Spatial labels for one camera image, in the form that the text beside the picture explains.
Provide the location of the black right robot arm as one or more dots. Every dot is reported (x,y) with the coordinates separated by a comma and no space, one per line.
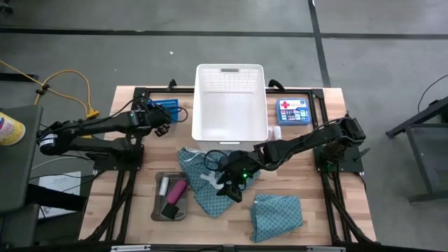
(301,138)

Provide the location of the black bandage roll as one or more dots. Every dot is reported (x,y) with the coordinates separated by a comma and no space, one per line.
(170,211)

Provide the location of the white paper sheet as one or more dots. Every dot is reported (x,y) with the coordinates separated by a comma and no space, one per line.
(56,178)

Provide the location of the black flat bar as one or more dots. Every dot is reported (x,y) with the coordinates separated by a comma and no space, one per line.
(56,197)

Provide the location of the pink bandage roll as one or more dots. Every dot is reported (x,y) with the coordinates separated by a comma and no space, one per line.
(176,192)

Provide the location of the black framed glass desk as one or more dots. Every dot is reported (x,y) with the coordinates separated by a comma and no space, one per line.
(418,157)

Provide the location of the small blue plastic basket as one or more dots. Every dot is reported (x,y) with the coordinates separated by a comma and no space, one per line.
(168,102)

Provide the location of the blue first aid kit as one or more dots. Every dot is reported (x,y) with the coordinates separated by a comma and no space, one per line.
(294,112)

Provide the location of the white plastic laundry basket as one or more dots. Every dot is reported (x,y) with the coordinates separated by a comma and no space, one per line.
(229,115)

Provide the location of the white canister with yellow lid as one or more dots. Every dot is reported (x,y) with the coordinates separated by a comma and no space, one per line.
(10,129)

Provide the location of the patterned teal hospital gown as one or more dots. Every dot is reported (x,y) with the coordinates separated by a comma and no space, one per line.
(276,218)
(206,199)

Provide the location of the black aluminium table frame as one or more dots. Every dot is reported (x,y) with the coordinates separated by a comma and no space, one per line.
(297,91)

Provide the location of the black chair caster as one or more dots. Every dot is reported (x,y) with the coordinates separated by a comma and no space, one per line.
(4,6)

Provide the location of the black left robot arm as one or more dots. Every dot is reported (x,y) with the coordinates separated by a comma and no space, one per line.
(87,126)

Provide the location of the white bandage roll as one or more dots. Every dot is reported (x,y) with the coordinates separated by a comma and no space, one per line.
(164,186)

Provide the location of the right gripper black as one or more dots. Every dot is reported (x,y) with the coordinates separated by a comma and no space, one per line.
(234,168)

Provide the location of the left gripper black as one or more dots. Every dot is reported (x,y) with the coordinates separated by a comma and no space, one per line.
(154,115)

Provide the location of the grey side table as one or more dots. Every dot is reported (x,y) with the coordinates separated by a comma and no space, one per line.
(17,168)

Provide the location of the black floor bar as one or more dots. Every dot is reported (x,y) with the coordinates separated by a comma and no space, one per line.
(17,77)

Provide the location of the grey translucent plastic tray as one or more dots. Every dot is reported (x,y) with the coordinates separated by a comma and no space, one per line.
(155,201)

